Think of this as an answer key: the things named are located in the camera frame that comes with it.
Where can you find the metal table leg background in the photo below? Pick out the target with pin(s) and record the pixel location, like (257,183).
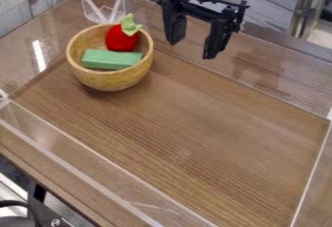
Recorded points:
(305,17)

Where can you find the clear acrylic corner bracket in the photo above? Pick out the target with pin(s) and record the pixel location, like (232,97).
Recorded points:
(105,14)

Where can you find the black table clamp bracket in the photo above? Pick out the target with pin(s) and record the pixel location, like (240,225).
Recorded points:
(48,218)

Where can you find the clear acrylic tray wall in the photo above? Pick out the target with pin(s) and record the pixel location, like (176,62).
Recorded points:
(109,195)

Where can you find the green rectangular block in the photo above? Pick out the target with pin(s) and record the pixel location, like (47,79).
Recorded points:
(110,60)

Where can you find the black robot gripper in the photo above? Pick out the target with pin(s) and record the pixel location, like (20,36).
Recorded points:
(205,10)

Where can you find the wooden bowl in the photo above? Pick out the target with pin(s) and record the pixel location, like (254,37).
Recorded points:
(105,80)

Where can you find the red plush strawberry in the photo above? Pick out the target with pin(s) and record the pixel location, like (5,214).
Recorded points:
(122,35)

